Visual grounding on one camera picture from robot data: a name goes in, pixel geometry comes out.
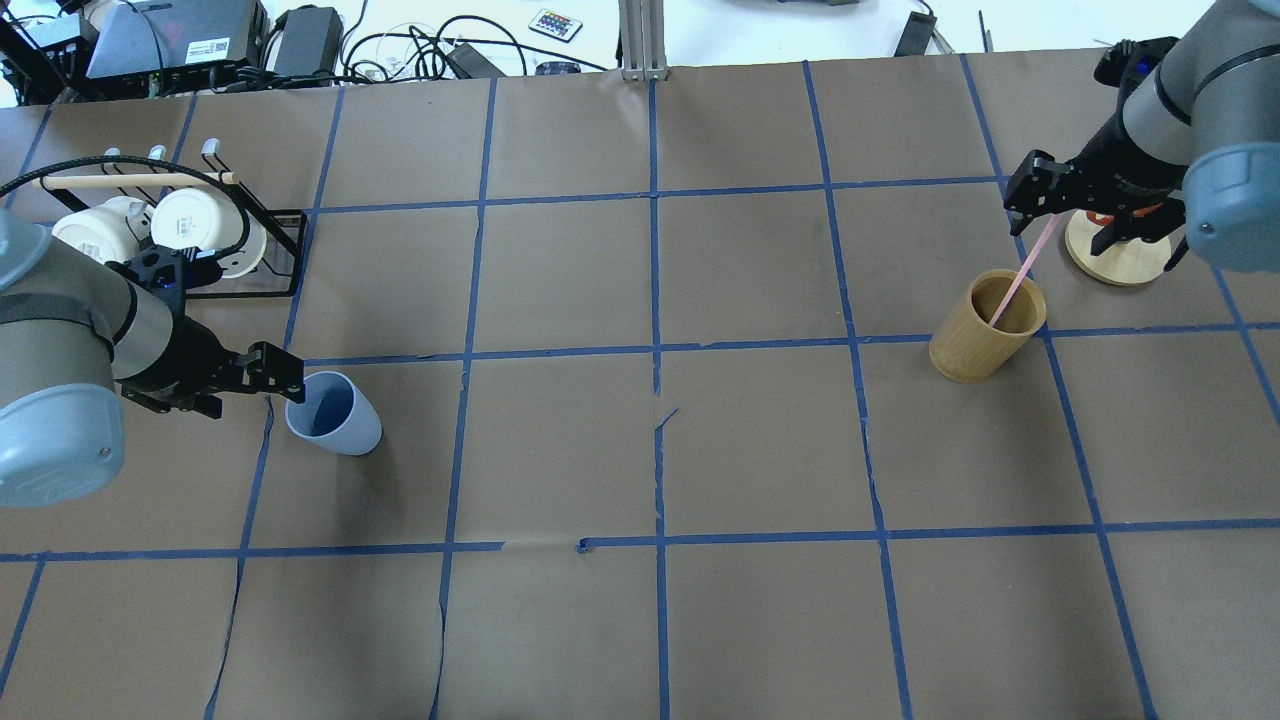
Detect white mug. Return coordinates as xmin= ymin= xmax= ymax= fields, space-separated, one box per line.
xmin=52 ymin=195 xmax=155 ymax=264
xmin=150 ymin=187 xmax=268 ymax=279

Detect bamboo cylindrical holder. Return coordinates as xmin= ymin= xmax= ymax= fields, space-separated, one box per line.
xmin=928 ymin=269 xmax=1047 ymax=384

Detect white mug left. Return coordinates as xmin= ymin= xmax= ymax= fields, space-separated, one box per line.
xmin=52 ymin=195 xmax=155 ymax=264

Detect black box device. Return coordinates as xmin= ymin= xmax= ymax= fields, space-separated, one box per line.
xmin=84 ymin=1 xmax=271 ymax=97

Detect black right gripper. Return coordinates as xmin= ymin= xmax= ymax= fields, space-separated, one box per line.
xmin=1004 ymin=36 xmax=1187 ymax=258

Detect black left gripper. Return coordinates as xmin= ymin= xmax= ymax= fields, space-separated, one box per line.
xmin=108 ymin=246 xmax=306 ymax=420

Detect black power adapter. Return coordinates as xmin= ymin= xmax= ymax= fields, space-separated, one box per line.
xmin=269 ymin=5 xmax=343 ymax=79

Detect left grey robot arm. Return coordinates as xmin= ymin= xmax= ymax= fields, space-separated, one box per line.
xmin=1 ymin=211 xmax=305 ymax=509

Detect small black adapter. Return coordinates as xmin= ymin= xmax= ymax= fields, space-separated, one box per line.
xmin=893 ymin=12 xmax=937 ymax=56

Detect aluminium frame post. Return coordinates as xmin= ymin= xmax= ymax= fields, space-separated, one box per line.
xmin=618 ymin=0 xmax=669 ymax=82

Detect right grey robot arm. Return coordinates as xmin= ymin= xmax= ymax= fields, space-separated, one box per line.
xmin=1004 ymin=1 xmax=1279 ymax=273

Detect wooden dowel rod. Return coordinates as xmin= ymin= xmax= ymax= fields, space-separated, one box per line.
xmin=27 ymin=172 xmax=241 ymax=191

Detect white mug right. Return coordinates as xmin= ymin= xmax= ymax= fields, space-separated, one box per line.
xmin=150 ymin=187 xmax=268 ymax=279

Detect colourful remote control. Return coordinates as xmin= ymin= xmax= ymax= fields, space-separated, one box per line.
xmin=527 ymin=9 xmax=584 ymax=44

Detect orange plastic cup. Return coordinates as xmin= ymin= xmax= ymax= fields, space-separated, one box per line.
xmin=1085 ymin=202 xmax=1164 ymax=227

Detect light blue plastic cup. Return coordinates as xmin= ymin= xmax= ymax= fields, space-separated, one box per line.
xmin=285 ymin=372 xmax=383 ymax=457

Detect black wire mug rack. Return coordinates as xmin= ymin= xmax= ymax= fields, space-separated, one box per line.
xmin=38 ymin=138 xmax=306 ymax=299

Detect round wooden cup stand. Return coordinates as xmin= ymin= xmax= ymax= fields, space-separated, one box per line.
xmin=1064 ymin=210 xmax=1174 ymax=287

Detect tangled black cables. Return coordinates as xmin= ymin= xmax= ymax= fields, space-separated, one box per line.
xmin=340 ymin=12 xmax=611 ymax=83

